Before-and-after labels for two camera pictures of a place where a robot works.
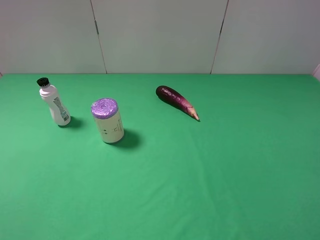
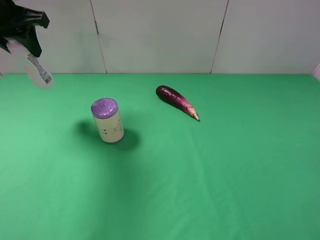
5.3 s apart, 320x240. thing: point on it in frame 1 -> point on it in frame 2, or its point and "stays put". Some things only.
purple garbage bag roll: x=106 y=113 stays put
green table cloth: x=249 y=170 stays put
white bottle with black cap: x=48 y=93 -> x=41 y=77
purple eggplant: x=168 y=94 stays put
